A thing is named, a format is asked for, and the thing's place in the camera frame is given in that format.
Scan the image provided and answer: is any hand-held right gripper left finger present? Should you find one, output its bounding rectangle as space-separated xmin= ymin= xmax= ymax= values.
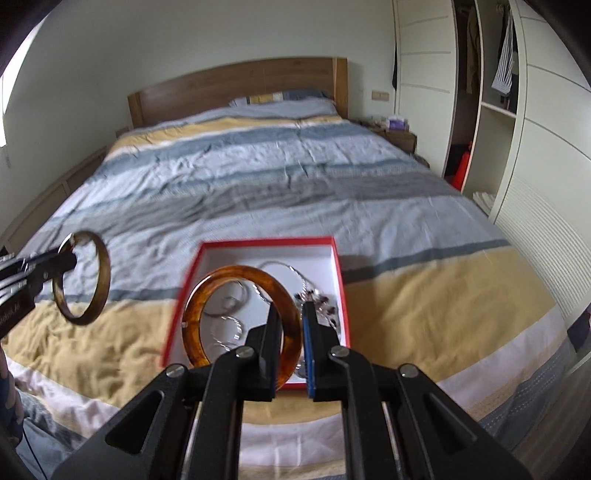
xmin=48 ymin=304 xmax=284 ymax=480

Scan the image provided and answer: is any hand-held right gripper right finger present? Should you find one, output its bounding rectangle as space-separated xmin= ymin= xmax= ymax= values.
xmin=302 ymin=302 xmax=536 ymax=480

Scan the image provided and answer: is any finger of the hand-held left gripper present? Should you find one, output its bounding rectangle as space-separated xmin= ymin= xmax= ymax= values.
xmin=0 ymin=276 xmax=48 ymax=306
xmin=0 ymin=248 xmax=78 ymax=278

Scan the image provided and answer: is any dark brown bangle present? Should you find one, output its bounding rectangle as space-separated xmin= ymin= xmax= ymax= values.
xmin=51 ymin=229 xmax=112 ymax=325

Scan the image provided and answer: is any amber orange bangle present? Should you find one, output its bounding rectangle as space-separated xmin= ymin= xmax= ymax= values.
xmin=180 ymin=265 xmax=304 ymax=387

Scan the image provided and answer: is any red cardboard box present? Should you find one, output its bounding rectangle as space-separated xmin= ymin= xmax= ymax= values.
xmin=161 ymin=236 xmax=352 ymax=392

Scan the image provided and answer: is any person's left hand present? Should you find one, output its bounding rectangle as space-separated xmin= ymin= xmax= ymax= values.
xmin=0 ymin=352 xmax=23 ymax=445

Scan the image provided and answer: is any thin silver bangle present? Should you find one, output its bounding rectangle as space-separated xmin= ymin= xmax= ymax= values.
xmin=202 ymin=281 xmax=253 ymax=320

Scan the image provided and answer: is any grey-blue cloth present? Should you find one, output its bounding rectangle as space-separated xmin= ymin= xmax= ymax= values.
xmin=17 ymin=391 xmax=86 ymax=480

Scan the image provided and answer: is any striped duvet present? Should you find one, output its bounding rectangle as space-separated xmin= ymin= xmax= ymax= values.
xmin=0 ymin=98 xmax=583 ymax=480

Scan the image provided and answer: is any white folded cloth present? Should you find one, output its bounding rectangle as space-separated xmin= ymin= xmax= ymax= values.
xmin=471 ymin=191 xmax=498 ymax=216

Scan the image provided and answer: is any wooden nightstand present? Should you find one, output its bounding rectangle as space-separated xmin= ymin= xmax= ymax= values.
xmin=369 ymin=122 xmax=419 ymax=156

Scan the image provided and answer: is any orange red bag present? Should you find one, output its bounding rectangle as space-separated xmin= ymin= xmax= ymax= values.
xmin=450 ymin=140 xmax=474 ymax=193

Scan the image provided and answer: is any wooden headboard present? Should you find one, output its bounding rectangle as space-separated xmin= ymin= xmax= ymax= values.
xmin=126 ymin=56 xmax=348 ymax=130

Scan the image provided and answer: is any striped pillow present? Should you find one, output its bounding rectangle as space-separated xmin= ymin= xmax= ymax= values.
xmin=229 ymin=89 xmax=338 ymax=116

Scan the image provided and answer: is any white wardrobe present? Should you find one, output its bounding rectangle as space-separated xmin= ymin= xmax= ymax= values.
xmin=392 ymin=0 xmax=591 ymax=334

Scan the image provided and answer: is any tan hanging coat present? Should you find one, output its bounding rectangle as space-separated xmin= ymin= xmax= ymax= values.
xmin=464 ymin=4 xmax=481 ymax=93

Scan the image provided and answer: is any striped hanging shirt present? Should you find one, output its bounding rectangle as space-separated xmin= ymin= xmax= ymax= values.
xmin=491 ymin=6 xmax=518 ymax=96

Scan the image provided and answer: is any silver cuff bracelet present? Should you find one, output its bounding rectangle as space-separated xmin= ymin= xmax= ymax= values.
xmin=212 ymin=317 xmax=246 ymax=354

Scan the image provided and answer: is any dark beaded bracelet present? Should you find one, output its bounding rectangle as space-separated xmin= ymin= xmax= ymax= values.
xmin=295 ymin=288 xmax=344 ymax=336

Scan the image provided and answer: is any silver chain necklace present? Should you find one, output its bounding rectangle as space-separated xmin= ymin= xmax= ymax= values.
xmin=256 ymin=259 xmax=308 ymax=304

